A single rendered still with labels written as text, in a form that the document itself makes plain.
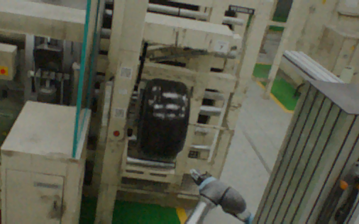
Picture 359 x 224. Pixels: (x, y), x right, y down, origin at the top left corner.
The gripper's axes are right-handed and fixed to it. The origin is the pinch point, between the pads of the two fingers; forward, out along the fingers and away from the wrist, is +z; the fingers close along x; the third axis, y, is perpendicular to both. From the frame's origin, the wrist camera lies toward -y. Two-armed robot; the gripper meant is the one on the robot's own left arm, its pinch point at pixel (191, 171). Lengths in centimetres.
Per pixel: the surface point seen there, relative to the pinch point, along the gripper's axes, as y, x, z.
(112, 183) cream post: -32, 35, 44
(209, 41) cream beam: 53, -54, 45
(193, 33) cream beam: 58, -46, 53
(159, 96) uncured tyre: 39, -3, 37
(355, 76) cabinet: -198, -423, 64
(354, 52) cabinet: -159, -419, 79
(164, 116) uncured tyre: 33.1, 2.6, 25.5
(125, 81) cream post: 45, 9, 56
